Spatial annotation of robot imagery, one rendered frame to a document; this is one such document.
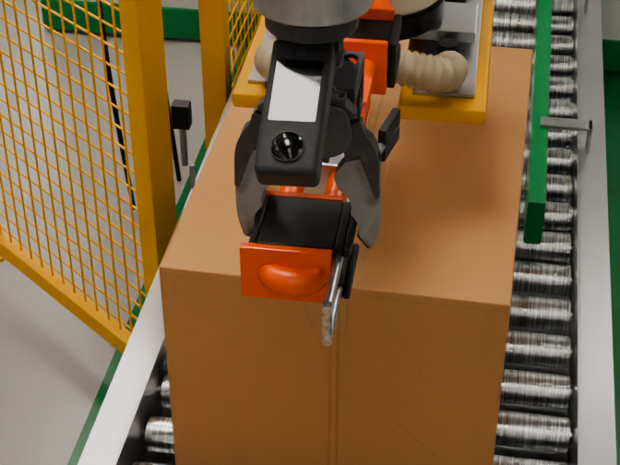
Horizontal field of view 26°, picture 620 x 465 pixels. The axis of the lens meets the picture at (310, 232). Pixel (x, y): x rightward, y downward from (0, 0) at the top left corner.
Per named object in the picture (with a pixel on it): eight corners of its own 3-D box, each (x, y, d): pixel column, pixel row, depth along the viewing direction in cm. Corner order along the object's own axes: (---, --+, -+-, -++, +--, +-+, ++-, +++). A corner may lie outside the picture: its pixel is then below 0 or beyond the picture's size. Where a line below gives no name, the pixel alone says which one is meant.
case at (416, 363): (268, 241, 224) (263, 26, 201) (509, 267, 219) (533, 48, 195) (178, 507, 176) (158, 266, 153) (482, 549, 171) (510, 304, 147)
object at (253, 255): (258, 236, 116) (256, 188, 113) (343, 244, 115) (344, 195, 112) (240, 296, 109) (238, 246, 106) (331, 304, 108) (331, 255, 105)
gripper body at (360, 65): (366, 114, 111) (370, -19, 104) (352, 172, 104) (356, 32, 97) (275, 107, 112) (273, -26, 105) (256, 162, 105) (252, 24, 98)
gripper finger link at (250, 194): (260, 204, 116) (303, 124, 111) (246, 244, 111) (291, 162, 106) (227, 188, 116) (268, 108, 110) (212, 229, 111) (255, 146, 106)
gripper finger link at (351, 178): (409, 205, 114) (367, 116, 109) (401, 246, 109) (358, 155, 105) (375, 214, 115) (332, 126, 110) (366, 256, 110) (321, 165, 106)
